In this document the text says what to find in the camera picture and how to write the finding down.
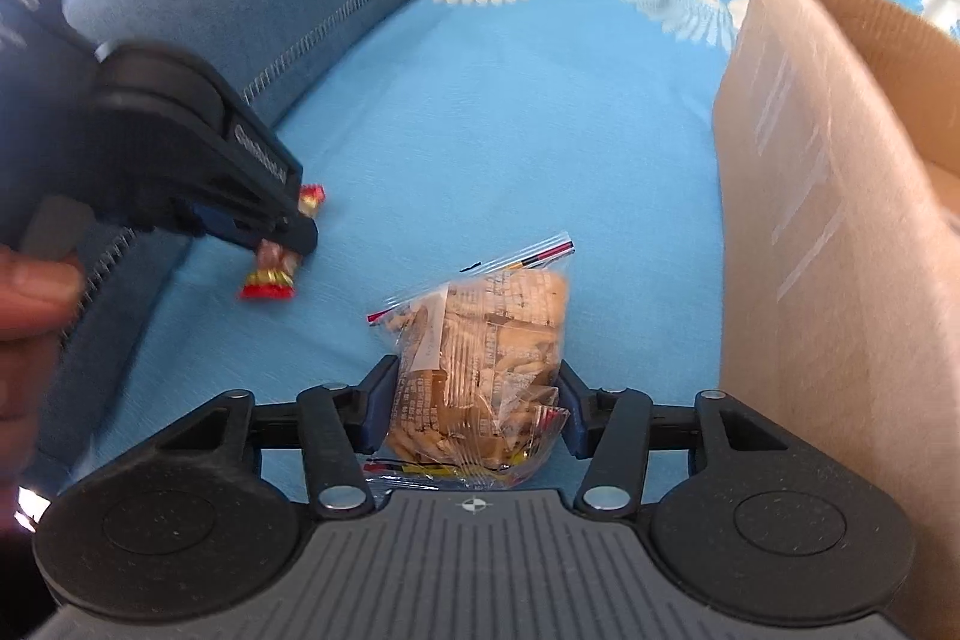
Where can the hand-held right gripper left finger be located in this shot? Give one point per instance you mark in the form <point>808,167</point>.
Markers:
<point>379,407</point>

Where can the clear cracker bag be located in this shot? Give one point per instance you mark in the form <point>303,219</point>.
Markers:
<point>480,355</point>

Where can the person's left hand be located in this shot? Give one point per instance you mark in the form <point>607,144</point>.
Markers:
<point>34,295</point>

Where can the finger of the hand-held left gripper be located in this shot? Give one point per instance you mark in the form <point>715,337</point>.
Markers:
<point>255,227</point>

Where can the red gold candy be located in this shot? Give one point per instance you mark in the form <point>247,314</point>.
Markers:
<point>270,280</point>

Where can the brown cardboard box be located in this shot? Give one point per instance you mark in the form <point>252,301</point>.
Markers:
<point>825,235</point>

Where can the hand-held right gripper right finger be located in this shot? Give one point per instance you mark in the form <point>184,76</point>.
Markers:
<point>571,415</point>

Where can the blue cream fan-print cover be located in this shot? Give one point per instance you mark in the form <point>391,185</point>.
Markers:
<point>510,145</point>

